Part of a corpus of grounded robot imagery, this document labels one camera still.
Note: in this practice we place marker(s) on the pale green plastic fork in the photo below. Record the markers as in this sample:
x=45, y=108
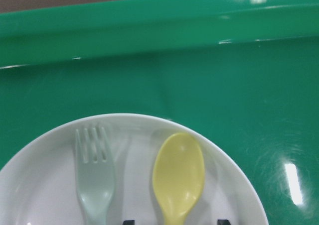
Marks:
x=95, y=174

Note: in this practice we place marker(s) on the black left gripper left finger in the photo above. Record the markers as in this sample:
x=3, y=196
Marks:
x=129, y=222

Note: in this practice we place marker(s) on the yellow plastic spoon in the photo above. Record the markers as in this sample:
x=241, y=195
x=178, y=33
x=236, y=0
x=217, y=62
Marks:
x=178, y=177

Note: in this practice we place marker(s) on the white round plate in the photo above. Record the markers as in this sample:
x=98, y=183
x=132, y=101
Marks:
x=37, y=186

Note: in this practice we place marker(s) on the green plastic tray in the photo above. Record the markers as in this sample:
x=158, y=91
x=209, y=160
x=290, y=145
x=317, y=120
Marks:
x=244, y=74

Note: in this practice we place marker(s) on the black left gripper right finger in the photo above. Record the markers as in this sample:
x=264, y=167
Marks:
x=222, y=222

